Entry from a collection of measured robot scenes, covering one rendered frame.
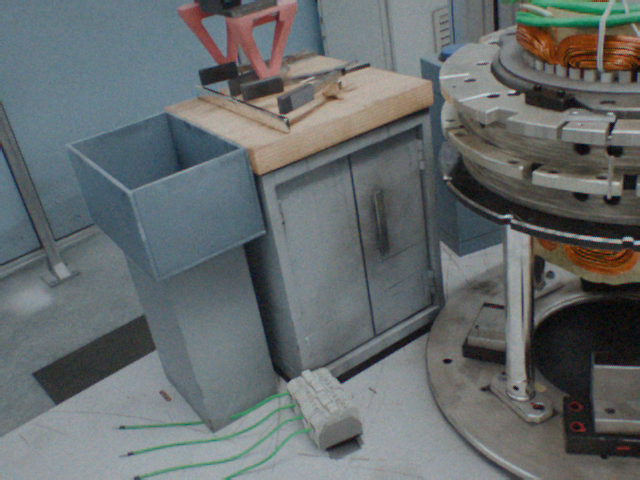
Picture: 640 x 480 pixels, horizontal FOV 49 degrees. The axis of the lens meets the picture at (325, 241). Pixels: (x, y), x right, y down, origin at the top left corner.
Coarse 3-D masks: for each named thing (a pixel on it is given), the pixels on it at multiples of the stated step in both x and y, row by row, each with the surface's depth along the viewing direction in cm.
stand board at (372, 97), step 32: (320, 64) 78; (320, 96) 68; (352, 96) 67; (384, 96) 65; (416, 96) 67; (224, 128) 64; (256, 128) 63; (320, 128) 61; (352, 128) 64; (256, 160) 59; (288, 160) 61
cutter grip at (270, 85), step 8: (256, 80) 65; (264, 80) 65; (272, 80) 65; (280, 80) 66; (240, 88) 65; (248, 88) 65; (256, 88) 65; (264, 88) 66; (272, 88) 66; (280, 88) 66; (248, 96) 65; (256, 96) 66; (264, 96) 66
